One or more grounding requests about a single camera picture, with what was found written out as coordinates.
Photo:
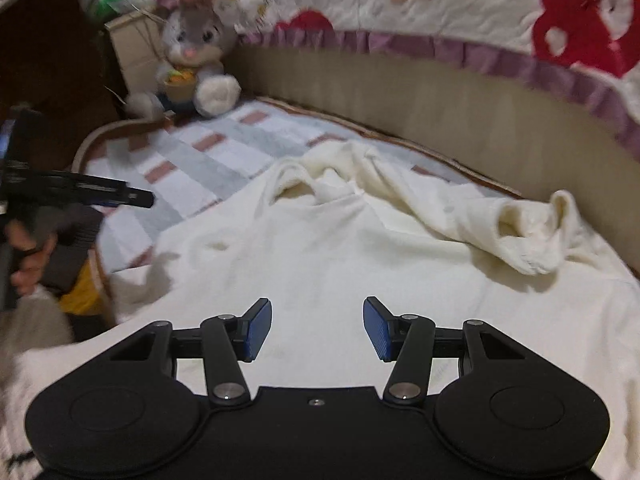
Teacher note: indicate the dark wooden cabinet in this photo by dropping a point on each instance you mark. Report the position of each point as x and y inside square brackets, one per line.
[45, 50]

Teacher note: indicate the beige mattress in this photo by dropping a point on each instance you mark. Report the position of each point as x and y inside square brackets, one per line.
[410, 95]

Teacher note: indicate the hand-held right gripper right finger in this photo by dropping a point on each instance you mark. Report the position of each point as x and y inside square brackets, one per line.
[377, 331]

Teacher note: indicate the white quilt with red print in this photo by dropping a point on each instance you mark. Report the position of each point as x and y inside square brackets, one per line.
[440, 5]

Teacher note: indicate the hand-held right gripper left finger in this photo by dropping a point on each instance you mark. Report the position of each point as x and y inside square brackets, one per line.
[257, 331]

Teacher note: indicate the person's left hand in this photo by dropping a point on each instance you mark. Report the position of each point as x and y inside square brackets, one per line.
[31, 259]

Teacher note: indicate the cream knit sweater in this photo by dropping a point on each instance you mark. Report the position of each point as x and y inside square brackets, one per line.
[360, 265]

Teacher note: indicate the yellow cloth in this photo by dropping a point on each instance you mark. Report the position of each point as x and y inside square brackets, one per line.
[82, 292]

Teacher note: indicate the plaid bed sheet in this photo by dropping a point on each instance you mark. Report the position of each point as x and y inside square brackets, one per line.
[200, 160]

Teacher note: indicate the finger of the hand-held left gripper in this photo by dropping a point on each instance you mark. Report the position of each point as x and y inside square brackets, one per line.
[100, 191]

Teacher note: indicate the grey plush bunny toy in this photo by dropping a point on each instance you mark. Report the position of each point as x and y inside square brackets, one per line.
[192, 55]

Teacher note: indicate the white nightstand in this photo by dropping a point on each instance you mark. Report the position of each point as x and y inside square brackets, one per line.
[137, 47]

